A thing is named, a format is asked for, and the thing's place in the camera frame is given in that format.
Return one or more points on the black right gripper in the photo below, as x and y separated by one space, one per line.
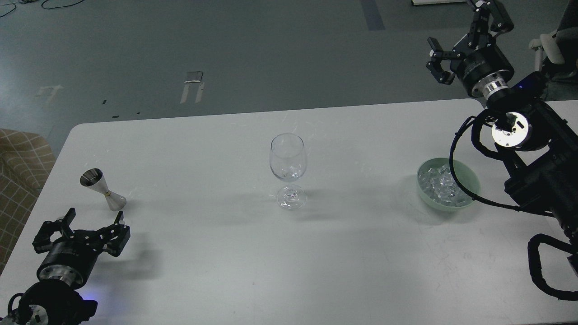
490 20

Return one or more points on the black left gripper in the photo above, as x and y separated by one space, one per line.
72 257

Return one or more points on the steel cocktail jigger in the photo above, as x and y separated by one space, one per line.
94 179

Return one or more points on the clear ice cubes pile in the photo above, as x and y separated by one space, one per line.
440 187

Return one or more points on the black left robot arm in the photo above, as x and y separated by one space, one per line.
49 302

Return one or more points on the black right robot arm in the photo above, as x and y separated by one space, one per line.
537 147

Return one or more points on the clear wine glass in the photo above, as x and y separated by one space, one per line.
288 162

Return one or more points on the white board on floor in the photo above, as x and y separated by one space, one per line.
437 2

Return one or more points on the white office chair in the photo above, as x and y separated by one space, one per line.
556 57

